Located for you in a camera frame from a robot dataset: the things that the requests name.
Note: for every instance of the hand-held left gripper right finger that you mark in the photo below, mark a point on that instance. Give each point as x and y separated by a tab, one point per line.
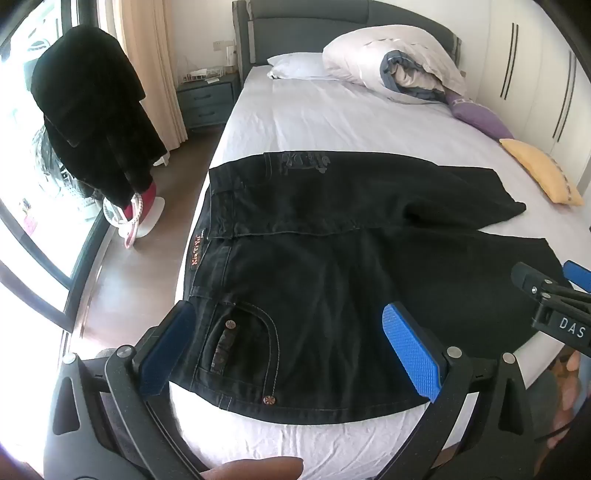
411	350

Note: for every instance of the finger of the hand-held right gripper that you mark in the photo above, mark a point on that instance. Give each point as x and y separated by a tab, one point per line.
531	277
579	275

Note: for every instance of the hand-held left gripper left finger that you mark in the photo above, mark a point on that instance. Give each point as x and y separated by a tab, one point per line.
171	341

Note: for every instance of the black denim pants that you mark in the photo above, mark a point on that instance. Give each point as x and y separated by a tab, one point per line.
323	277

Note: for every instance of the person's right hand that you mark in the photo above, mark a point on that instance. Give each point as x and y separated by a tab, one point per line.
565	424

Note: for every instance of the person's left hand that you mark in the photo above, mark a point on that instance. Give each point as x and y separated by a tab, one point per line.
258	470

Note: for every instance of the person's grey clothing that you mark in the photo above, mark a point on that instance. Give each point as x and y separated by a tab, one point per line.
540	415

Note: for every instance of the yellow pillow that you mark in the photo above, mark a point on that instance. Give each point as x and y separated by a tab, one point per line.
540	168

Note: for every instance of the pink and white stand base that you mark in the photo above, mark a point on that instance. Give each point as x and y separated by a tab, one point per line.
143	198

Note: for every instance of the purple pillow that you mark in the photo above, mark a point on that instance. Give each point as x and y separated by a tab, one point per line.
480	117

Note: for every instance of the white wardrobe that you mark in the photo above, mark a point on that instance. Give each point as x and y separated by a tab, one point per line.
535	46

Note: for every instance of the black fuzzy coat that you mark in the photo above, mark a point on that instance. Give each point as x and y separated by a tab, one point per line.
92	115

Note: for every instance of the dark grey nightstand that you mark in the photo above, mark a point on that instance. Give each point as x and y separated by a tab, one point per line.
205	104

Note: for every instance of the bed with white sheet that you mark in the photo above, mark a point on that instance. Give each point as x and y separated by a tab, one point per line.
323	120

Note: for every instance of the rolled white grey duvet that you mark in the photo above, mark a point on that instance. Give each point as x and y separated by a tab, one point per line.
369	55

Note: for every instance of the beige curtain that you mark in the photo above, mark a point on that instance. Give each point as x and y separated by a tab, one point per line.
152	46

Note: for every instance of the white pillow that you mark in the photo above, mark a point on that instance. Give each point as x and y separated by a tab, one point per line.
295	64

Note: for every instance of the dark grey headboard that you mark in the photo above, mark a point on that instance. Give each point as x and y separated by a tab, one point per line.
300	27

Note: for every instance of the black window frame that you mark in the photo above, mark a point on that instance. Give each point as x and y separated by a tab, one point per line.
55	300

